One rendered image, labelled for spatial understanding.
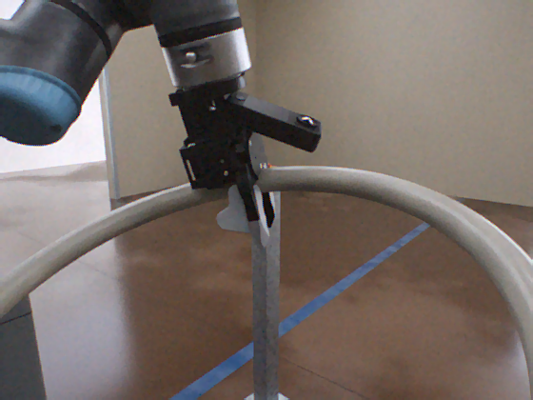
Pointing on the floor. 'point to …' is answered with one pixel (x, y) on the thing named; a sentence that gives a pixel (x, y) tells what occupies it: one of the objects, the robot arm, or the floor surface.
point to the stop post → (266, 312)
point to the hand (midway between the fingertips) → (269, 229)
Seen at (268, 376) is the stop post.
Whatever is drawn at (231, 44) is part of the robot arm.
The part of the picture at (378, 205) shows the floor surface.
